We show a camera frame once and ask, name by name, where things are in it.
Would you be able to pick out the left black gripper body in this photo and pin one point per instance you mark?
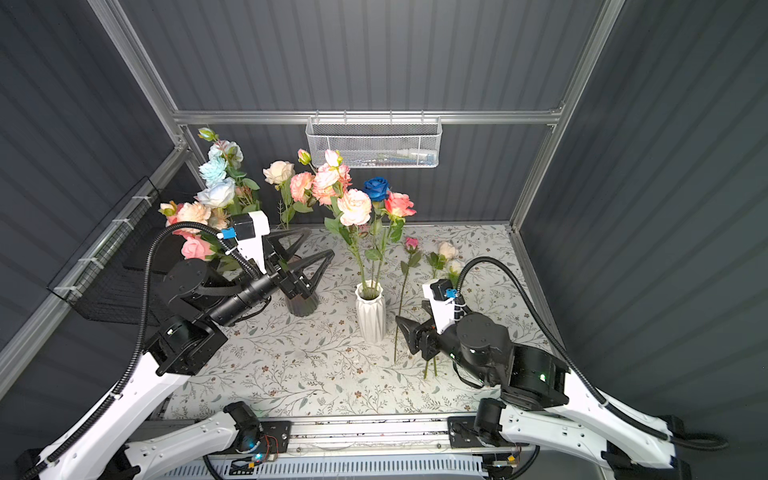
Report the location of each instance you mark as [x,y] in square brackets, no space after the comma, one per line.
[257,292]

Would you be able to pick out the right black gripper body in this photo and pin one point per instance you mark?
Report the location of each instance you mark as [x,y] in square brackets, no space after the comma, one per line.
[447,343]

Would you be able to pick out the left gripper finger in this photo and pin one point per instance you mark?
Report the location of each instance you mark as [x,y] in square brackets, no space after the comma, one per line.
[288,240]
[306,273]

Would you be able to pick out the pink glass vase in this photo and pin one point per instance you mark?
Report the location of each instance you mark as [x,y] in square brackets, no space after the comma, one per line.
[301,299]

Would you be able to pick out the white ribbed ceramic vase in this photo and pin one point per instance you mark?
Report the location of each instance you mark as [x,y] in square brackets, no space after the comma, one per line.
[371,311]

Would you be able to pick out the cream rose single stem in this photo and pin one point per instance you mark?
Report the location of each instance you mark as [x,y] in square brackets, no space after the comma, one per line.
[280,174]

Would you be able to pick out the pink carnation stem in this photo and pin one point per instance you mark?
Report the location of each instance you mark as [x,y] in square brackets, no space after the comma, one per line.
[330,186]

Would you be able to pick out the large white rose stem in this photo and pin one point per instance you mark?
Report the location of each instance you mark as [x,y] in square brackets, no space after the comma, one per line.
[451,270]

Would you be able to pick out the light blue rose stem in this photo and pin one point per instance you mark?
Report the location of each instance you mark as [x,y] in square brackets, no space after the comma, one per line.
[227,186]

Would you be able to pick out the small magenta rose stem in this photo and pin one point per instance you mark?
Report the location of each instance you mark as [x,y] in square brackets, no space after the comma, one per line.
[412,248]

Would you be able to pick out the small cream rose stem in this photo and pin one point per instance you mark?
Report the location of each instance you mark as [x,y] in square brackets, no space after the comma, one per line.
[440,259]

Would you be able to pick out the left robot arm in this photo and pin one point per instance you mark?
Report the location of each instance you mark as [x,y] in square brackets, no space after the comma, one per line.
[203,303]

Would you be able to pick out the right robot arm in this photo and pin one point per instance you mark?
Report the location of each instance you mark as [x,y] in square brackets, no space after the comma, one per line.
[541,403]

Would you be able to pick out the floral table mat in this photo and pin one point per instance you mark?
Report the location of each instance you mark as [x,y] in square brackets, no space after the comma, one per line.
[320,365]

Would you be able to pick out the items in white basket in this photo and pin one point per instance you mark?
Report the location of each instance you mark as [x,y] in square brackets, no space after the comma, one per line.
[420,158]

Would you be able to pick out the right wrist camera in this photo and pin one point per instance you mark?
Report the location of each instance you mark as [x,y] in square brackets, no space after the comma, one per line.
[447,306]

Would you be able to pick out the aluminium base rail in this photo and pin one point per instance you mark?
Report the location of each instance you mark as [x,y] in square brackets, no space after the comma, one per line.
[420,446]

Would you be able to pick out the black wire basket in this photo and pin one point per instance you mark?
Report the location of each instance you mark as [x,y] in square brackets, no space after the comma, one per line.
[103,280]

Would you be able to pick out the white wire basket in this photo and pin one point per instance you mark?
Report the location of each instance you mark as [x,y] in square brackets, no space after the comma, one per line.
[347,136]

